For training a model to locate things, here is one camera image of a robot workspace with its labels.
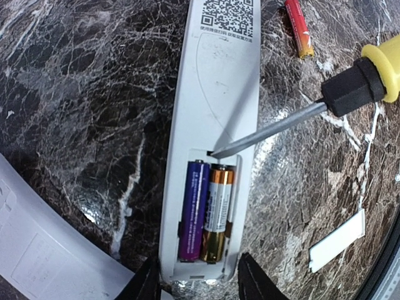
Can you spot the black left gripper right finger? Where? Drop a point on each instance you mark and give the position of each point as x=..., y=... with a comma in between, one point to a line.
x=253, y=282

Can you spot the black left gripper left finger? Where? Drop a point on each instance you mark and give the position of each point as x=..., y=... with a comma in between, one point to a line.
x=145, y=284

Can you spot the white remote control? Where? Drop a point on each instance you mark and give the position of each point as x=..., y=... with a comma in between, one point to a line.
x=43, y=256

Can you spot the long white battery cover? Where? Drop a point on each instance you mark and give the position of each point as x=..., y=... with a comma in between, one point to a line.
x=337, y=241

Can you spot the white air conditioner remote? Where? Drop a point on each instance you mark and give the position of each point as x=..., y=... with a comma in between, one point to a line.
x=216, y=103

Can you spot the yellow handled screwdriver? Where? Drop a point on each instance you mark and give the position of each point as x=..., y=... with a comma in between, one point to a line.
x=373, y=77

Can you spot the red AAA battery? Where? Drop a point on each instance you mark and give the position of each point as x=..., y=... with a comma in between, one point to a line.
x=300, y=29

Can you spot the gold white AAA battery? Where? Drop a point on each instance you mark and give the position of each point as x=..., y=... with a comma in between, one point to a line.
x=217, y=207

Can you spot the purple AAA battery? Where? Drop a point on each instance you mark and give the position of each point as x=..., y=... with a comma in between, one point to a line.
x=193, y=210

